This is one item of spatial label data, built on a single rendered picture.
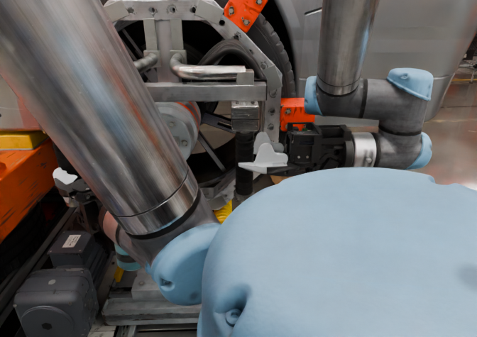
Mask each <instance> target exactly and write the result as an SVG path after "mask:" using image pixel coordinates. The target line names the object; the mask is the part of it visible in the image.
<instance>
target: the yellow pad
mask: <svg viewBox="0 0 477 337"><path fill-rule="evenodd" d="M49 137H50V136H49V135H48V134H44V133H43V131H7V132H0V150H34V149H35V148H37V147H38V146H39V145H40V144H41V143H43V142H44V141H45V140H47V139H48V138H49Z"/></svg>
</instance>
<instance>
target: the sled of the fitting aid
mask: <svg viewBox="0 0 477 337"><path fill-rule="evenodd" d="M137 272H138V270H135V271H127V270H123V269H121V268H120V267H119V266H118V267H117V269H116V272H115V274H114V280H113V282H112V284H111V287H110V289H109V292H108V294H107V296H106V299H105V302H104V305H103V307H102V310H101V312H102V317H103V320H104V325H105V326H123V325H145V324H187V323H198V320H199V313H200V310H201V307H202V303H201V304H196V305H192V306H181V305H177V304H173V303H172V302H169V301H168V300H167V299H133V297H132V293H131V290H132V286H133V283H134V280H135V278H136V274H137Z"/></svg>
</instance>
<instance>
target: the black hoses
mask: <svg viewBox="0 0 477 337"><path fill-rule="evenodd" d="M228 54H235V55H236V56H237V57H238V58H239V59H240V60H241V61H242V63H243V64H244V65H245V66H246V67H247V68H248V69H253V71H254V82H266V84H267V85H268V79H267V78H266V76H265V74H264V72H263V71H262V69H261V68H260V66H259V65H258V63H257V62H256V60H255V58H254V56H253V55H252V54H251V52H250V50H249V49H248V48H247V47H246V46H245V45H244V44H243V43H242V42H241V41H239V40H236V39H226V40H223V41H221V42H219V43H217V44H216V45H215V46H214V47H213V48H212V49H210V50H209V51H208V53H207V54H206V55H205V56H204V57H203V58H202V59H201V60H200V62H199V63H198V65H213V64H214V63H215V62H216V61H218V60H219V59H221V58H222V57H223V56H225V55H228ZM191 82H204V80H195V79H191Z"/></svg>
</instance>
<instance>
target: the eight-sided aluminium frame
mask: <svg viewBox="0 0 477 337"><path fill-rule="evenodd" d="M173 7H174V8H175V12H174V11H173ZM192 7H195V8H196V11H195V13H194V12H193V11H192ZM104 8H105V10H106V12H107V14H108V16H109V18H110V19H111V22H112V23H113V25H114V27H115V29H116V30H118V28H119V27H120V26H121V24H122V23H123V22H124V21H143V19H144V18H154V19H155V21H170V19H171V18H181V19H182V21H208V22H209V23H210V24H211V26H212V27H213V28H214V29H215V30H216V31H217V32H218V33H219V34H220V35H221V36H222V37H223V38H224V39H225V40H226V39H235V38H234V36H235V35H238V38H236V40H239V41H241V42H242V43H243V44H244V45H245V46H246V47H247V48H248V49H249V50H251V51H250V52H251V54H252V55H253V56H254V58H255V60H256V62H257V63H258V65H259V66H260V68H261V69H262V71H263V72H264V74H265V76H266V78H267V79H268V95H267V101H262V114H261V132H266V133H267V134H268V136H269V138H270V140H271V141H272V142H274V143H278V139H279V126H280V102H281V89H282V86H283V85H282V73H281V72H280V70H279V69H278V68H277V67H276V66H275V64H274V63H273V61H272V60H269V59H268V58H267V56H266V55H265V54H264V53H263V52H262V51H261V50H260V49H259V48H258V47H257V45H256V44H255V43H254V42H253V41H252V40H251V39H250V38H249V37H248V36H247V35H246V34H245V33H244V32H243V31H242V30H241V29H240V28H239V27H238V26H237V25H236V24H235V23H233V22H232V21H230V20H229V19H228V18H227V17H225V16H224V15H223V12H224V9H223V8H221V7H220V6H219V5H218V3H217V2H215V1H214V0H108V1H107V2H106V3H105V5H104ZM153 9H155V12H154V10H153ZM220 20H224V21H225V24H224V25H221V24H220V23H219V22H220ZM235 188H236V168H235V169H234V170H233V171H231V172H230V173H229V174H228V175H227V176H226V177H225V178H223V180H222V181H220V183H218V185H216V186H215V187H210V188H200V189H201V190H202V192H203V194H205V195H204V196H205V198H206V200H207V201H208V203H209V205H210V207H211V209H212V210H220V209H221V208H222V207H223V206H226V205H227V203H228V202H229V201H230V200H231V199H233V198H234V190H235Z"/></svg>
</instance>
